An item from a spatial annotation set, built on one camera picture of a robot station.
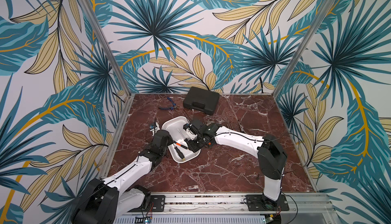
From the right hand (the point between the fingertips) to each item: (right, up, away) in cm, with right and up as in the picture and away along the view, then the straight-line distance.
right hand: (190, 145), depth 85 cm
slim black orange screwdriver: (-7, 0, +4) cm, 8 cm away
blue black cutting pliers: (-13, +22, +26) cm, 36 cm away
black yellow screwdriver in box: (-6, -5, +1) cm, 8 cm away
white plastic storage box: (-10, +10, +5) cm, 15 cm away
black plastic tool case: (+7, +27, +25) cm, 37 cm away
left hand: (-13, +6, +2) cm, 15 cm away
